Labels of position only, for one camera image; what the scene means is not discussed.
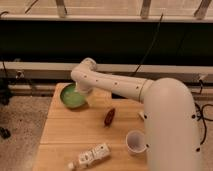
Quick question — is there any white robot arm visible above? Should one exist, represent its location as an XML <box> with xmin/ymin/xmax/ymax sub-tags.
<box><xmin>71</xmin><ymin>58</ymin><xmax>202</xmax><ymax>171</ymax></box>

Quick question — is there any black cable on wall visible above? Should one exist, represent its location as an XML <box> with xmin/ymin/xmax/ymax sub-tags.
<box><xmin>128</xmin><ymin>13</ymin><xmax>165</xmax><ymax>78</ymax></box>

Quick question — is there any green ceramic bowl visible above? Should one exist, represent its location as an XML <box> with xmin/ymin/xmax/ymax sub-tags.
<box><xmin>60</xmin><ymin>83</ymin><xmax>86</xmax><ymax>109</ymax></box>

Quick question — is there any white rectangular sponge block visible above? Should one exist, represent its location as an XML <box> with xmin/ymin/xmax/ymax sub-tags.
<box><xmin>138</xmin><ymin>110</ymin><xmax>145</xmax><ymax>120</ymax></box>

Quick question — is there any white paper cup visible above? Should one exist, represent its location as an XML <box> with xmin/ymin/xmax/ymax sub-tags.
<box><xmin>125</xmin><ymin>130</ymin><xmax>146</xmax><ymax>155</ymax></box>

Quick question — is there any black object at left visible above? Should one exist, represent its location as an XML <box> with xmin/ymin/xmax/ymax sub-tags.
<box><xmin>0</xmin><ymin>79</ymin><xmax>12</xmax><ymax>139</ymax></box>

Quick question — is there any black floor cable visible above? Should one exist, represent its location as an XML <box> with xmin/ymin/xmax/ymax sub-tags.
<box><xmin>194</xmin><ymin>79</ymin><xmax>213</xmax><ymax>146</ymax></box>

